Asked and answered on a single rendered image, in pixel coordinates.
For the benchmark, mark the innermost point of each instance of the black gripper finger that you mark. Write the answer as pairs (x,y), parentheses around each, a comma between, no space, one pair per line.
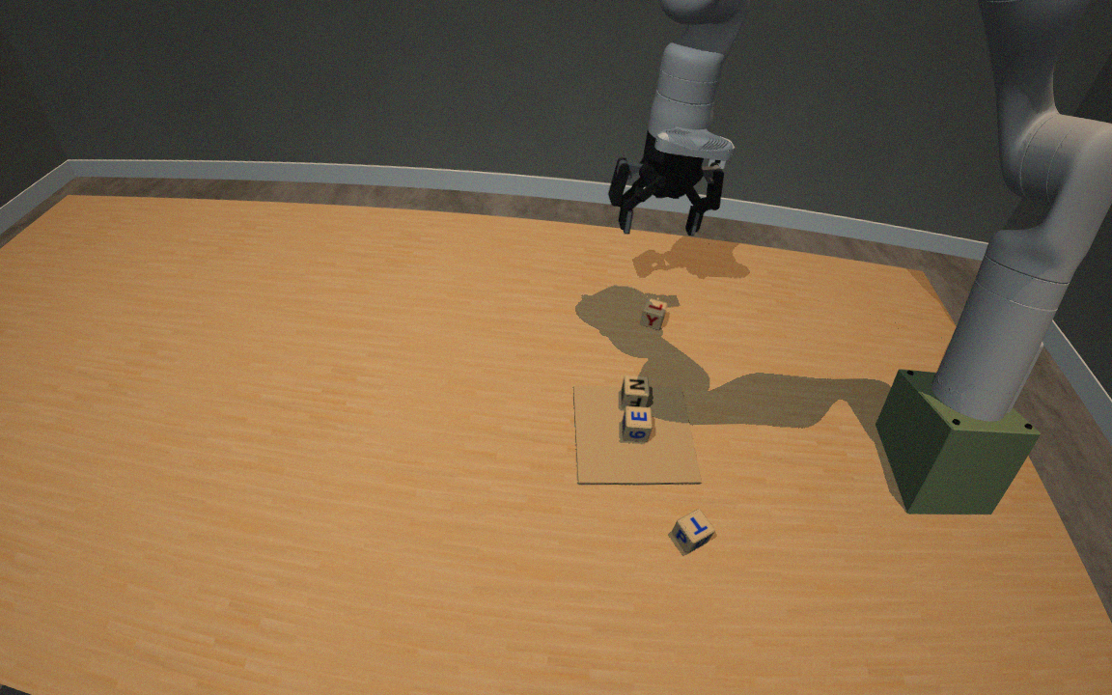
(636,194)
(714,176)

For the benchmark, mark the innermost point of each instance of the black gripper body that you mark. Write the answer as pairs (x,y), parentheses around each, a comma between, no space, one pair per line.
(653,160)

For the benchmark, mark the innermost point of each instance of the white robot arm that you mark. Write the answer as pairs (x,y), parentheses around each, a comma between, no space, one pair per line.
(1045,157)

